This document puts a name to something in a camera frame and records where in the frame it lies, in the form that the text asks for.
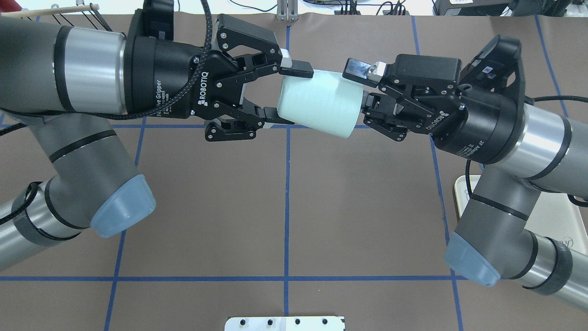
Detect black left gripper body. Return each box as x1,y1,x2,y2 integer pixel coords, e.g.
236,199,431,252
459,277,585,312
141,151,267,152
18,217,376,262
124,14,280,141

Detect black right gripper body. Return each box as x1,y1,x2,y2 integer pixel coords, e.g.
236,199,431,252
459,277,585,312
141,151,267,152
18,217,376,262
376,54,524,164

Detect light green cup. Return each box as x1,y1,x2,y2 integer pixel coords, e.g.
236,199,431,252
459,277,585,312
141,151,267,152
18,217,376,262
277,70,364,138

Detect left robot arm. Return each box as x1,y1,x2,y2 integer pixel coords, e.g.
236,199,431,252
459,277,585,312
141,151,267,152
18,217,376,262
1,9,313,270

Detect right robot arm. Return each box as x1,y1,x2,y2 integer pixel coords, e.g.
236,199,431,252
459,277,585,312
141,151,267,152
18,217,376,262
343,54,587,310

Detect cream rabbit tray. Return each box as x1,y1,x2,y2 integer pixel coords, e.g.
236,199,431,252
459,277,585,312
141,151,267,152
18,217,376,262
452,175,588,251

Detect black box with label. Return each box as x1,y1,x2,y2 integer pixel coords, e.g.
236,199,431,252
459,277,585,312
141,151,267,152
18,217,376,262
433,0,512,17

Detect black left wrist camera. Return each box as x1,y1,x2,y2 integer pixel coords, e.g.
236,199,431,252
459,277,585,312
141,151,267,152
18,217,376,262
127,0,175,42

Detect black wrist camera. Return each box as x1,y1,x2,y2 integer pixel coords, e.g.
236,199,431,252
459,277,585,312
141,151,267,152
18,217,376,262
127,0,175,42
458,35,526,102

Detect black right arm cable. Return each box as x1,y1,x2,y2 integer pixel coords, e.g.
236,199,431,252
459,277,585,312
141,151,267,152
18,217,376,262
464,94,588,207

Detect aluminium frame post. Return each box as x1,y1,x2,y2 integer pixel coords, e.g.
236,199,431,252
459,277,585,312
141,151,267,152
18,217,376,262
276,0,300,22

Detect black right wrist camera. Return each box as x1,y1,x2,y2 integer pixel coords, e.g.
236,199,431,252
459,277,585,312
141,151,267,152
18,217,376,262
458,35,526,102

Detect black wire cup rack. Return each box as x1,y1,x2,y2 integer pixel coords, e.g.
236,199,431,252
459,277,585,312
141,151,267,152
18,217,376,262
1,0,112,32

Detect white central pedestal column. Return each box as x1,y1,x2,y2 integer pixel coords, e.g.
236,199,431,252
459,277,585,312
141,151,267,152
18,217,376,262
223,316,346,331

